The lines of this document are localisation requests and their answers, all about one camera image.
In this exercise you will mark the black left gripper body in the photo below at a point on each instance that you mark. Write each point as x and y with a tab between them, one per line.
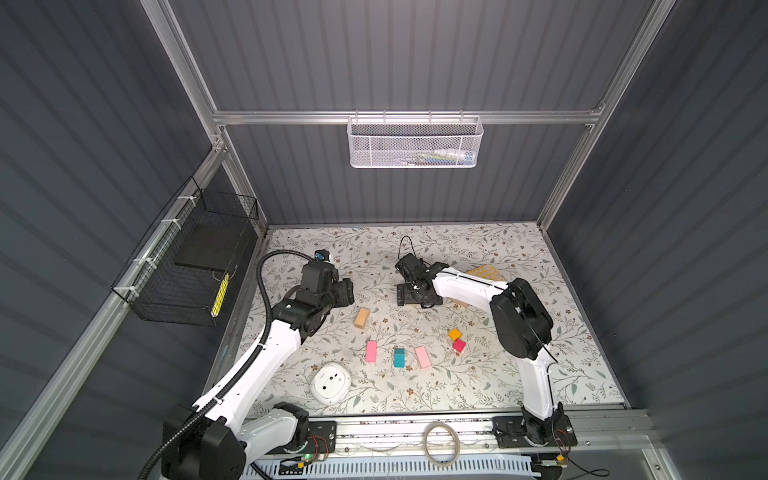
340	295

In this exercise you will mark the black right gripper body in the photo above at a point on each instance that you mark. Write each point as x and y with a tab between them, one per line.
408	295

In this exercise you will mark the arched natural wood block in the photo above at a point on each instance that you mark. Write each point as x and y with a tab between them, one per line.
361	318

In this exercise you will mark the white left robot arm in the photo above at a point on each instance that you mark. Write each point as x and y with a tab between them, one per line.
213	438

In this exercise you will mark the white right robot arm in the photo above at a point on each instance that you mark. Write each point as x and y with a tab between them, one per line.
523	327

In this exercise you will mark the yellow cube block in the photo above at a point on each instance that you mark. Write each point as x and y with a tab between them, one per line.
455	333

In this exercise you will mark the teal wood block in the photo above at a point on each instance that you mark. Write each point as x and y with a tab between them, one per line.
399	358

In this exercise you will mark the magenta cube block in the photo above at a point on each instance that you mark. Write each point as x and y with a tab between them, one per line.
459	345

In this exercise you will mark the light pink wood block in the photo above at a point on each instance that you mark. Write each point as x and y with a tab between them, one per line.
423	357

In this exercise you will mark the dark pink rectangular block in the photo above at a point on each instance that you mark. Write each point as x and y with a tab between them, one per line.
371	351

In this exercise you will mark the yellow calculator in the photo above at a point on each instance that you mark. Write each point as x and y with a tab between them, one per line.
487	272

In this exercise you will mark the white round smart speaker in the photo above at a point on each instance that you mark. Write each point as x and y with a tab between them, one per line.
331	384

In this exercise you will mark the yellow green marker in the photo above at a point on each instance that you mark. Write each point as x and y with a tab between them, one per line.
220	296

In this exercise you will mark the roll of clear tape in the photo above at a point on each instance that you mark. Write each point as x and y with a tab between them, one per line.
450	439

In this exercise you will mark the black wire basket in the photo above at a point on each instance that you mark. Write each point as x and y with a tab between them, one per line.
174	277

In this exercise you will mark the white wire mesh basket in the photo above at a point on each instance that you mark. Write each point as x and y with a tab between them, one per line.
426	142

